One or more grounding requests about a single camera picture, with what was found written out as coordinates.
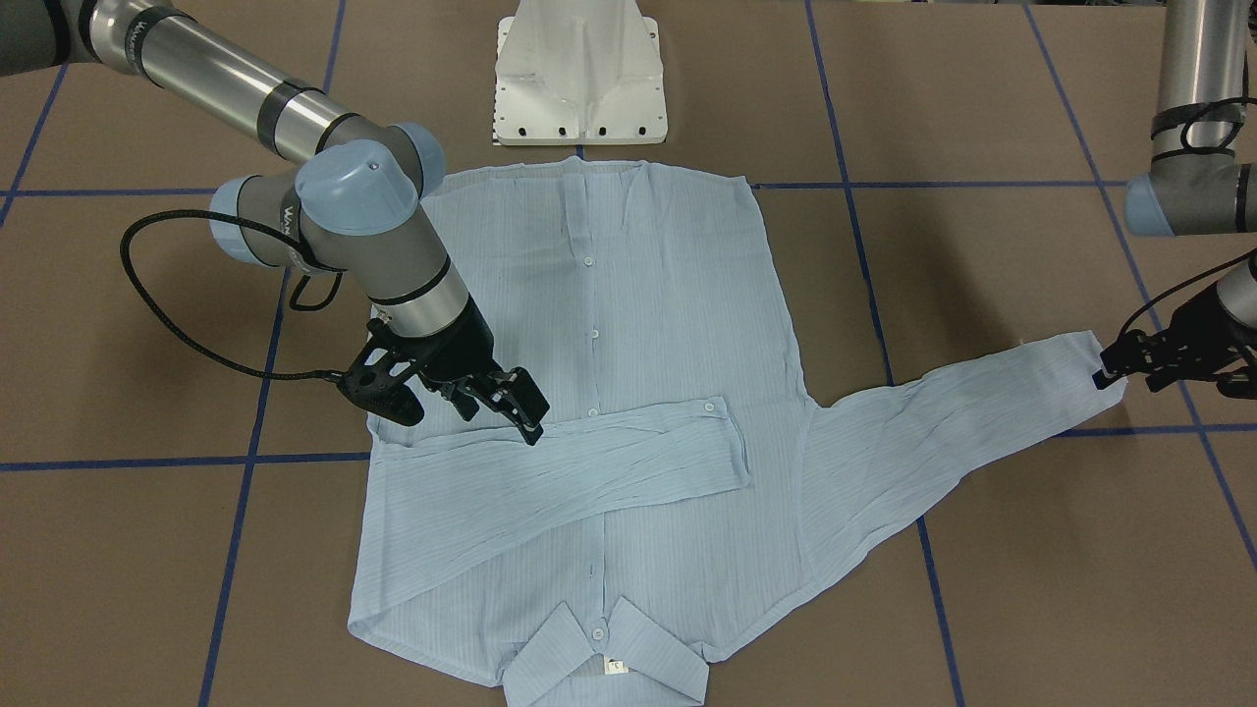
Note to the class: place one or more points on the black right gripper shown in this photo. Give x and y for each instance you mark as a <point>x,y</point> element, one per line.
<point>464,349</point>

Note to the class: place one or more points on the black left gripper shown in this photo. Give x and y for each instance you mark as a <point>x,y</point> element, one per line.
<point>1210,334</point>

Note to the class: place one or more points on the light blue striped shirt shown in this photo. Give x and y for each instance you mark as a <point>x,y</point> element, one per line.
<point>686,493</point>

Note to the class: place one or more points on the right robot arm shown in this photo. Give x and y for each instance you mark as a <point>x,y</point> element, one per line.
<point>349,205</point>

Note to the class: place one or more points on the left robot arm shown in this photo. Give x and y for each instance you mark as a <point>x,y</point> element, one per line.
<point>1195,186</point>

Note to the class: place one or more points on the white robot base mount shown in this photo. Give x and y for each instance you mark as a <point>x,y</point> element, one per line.
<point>579,73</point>

